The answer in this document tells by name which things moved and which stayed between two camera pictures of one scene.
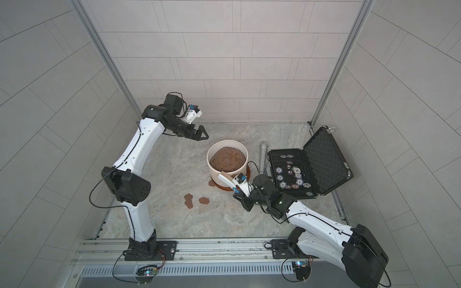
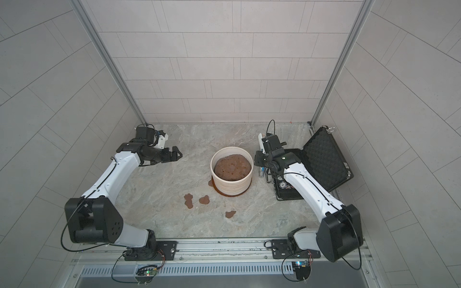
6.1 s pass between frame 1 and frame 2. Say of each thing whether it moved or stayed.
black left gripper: moved
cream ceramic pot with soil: moved
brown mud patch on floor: stayed
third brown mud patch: stayed
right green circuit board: stayed
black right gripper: moved
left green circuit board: stayed
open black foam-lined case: stayed
